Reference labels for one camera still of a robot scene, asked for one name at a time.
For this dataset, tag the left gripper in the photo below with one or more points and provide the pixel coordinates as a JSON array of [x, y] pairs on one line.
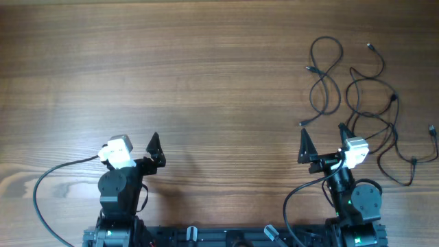
[[145, 164]]

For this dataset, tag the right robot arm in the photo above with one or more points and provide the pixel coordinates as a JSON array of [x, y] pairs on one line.
[[357, 203]]

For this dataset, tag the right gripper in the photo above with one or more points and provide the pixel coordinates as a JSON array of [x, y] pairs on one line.
[[326, 161]]

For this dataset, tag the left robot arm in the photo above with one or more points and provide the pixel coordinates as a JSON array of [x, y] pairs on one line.
[[120, 187]]

